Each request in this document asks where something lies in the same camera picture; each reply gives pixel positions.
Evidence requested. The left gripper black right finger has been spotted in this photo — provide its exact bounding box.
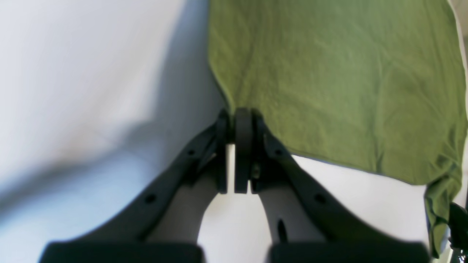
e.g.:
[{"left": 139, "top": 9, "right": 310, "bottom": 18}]
[{"left": 234, "top": 108, "right": 430, "bottom": 263}]

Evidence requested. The olive green T-shirt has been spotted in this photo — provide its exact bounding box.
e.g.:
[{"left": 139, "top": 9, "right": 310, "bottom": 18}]
[{"left": 208, "top": 0, "right": 467, "bottom": 258}]

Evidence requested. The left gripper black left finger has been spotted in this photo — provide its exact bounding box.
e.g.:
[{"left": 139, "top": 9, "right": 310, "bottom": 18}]
[{"left": 40, "top": 110, "right": 230, "bottom": 263}]

